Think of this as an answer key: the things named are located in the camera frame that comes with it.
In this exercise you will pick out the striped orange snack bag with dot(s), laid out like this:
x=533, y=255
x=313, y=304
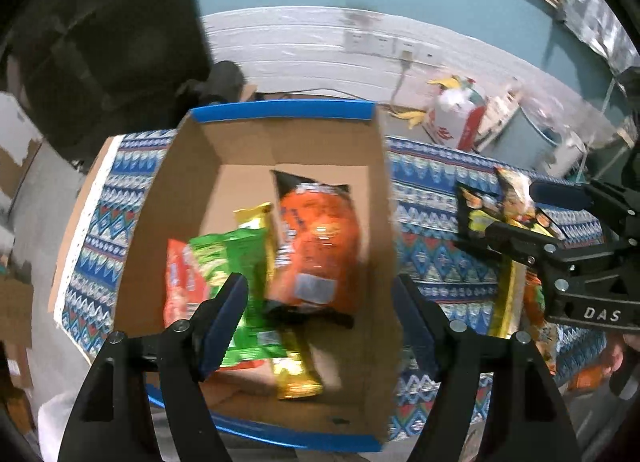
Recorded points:
x=517, y=204

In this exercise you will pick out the orange green rice cracker bag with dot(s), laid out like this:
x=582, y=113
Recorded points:
x=544, y=333

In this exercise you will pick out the gold snack bag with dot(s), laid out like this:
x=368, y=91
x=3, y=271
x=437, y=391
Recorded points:
x=295, y=374

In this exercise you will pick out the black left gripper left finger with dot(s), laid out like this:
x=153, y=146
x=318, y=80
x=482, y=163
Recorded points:
x=111, y=418

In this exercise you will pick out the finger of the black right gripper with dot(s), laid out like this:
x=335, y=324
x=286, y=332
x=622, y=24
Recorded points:
x=521, y=245
x=565, y=195

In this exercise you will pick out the blue patterned tablecloth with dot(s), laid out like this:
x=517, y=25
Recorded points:
x=423, y=178

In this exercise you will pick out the banana peel on floor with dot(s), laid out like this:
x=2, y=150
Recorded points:
x=412, y=117

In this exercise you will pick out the white cardboard packaging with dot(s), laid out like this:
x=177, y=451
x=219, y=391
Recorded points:
x=499, y=111

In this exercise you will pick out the blue-rimmed cardboard box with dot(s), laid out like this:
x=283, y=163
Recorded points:
x=321, y=165

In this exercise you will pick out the white electric kettle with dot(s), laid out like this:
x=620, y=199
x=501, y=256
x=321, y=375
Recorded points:
x=564, y=156

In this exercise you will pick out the white red paper bag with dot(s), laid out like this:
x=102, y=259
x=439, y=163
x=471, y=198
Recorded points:
x=455, y=113

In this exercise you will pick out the red-orange snack bag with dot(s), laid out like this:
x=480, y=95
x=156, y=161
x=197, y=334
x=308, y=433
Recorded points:
x=185, y=287

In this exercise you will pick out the dark orange snack bag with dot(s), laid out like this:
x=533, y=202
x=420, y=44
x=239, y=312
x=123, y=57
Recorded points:
x=317, y=260

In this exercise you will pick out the white wall socket strip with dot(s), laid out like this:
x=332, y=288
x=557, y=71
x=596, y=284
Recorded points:
x=390, y=46

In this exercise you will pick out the silver foil curtain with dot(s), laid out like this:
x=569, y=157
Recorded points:
x=594, y=23

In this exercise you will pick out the black curtain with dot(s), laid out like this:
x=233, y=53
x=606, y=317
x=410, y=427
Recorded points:
x=85, y=70

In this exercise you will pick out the green snack bag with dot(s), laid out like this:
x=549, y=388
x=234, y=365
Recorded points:
x=234, y=264

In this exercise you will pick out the grey trash bin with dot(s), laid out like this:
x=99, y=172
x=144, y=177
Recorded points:
x=521, y=143

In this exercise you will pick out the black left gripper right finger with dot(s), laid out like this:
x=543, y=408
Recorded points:
x=527, y=418

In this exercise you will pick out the black yellow snack bag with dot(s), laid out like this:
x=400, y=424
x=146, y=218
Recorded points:
x=477, y=209

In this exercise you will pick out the person's right hand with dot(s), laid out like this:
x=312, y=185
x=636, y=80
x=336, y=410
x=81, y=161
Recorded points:
x=617, y=344

